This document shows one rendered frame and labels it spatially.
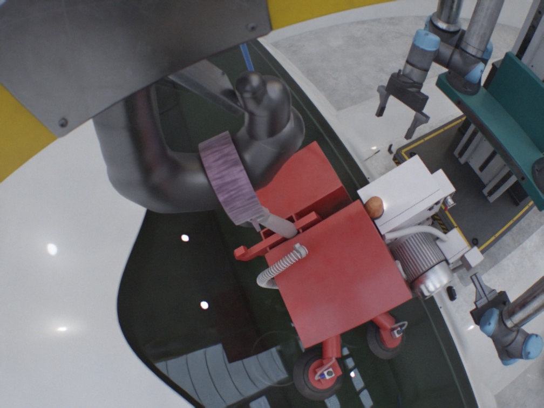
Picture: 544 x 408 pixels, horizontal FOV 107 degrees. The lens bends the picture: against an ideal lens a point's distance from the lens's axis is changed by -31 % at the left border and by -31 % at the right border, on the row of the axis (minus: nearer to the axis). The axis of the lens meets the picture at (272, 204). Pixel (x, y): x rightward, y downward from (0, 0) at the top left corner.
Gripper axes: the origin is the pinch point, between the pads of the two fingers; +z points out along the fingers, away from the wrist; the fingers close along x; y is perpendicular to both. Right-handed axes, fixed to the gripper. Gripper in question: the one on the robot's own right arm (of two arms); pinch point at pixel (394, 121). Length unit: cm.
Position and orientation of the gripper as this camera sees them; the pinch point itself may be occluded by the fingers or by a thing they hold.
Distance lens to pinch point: 98.8
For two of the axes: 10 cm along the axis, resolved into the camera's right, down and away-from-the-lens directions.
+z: -1.3, 6.7, 7.3
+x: -5.2, -6.7, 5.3
